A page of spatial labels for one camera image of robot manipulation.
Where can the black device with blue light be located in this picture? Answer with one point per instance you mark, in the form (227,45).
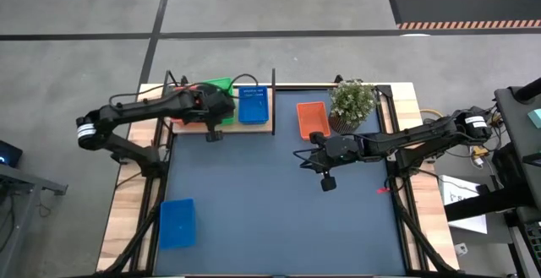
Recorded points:
(8,153)

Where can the small red tag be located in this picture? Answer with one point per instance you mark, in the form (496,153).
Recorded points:
(384,190)

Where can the small white bracket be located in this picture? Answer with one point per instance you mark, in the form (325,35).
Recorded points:
(461,249)

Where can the white paper sheet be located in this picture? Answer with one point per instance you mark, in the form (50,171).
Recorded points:
(448,185)

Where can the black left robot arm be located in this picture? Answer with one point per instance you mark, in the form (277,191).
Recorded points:
(127,107)

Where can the blue-grey table mat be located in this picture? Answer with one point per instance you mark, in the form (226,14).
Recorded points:
(262,227)

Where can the black equipment stand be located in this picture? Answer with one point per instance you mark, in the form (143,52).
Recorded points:
(513,121)

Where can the teal box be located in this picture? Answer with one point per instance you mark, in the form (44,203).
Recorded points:
(536,118)

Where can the green plastic basket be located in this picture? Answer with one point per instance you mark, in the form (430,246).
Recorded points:
(224,84)

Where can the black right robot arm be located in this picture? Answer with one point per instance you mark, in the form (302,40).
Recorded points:
(422,136)

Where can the blue plastic basket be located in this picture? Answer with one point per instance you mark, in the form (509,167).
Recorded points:
(177,224)
(253,109)

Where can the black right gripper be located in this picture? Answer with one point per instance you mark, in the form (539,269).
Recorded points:
(340,151)

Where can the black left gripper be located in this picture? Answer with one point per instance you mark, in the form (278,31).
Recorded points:
(211,105)

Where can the grey metal side table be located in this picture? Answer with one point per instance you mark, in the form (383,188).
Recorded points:
(34,183)

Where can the black hazard-striped floor mat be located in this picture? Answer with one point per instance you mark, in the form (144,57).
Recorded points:
(465,7)

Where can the wooden shelf board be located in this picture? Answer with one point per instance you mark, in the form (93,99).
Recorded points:
(245,128)

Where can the potted artificial plant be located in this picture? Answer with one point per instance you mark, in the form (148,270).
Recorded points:
(351,100)

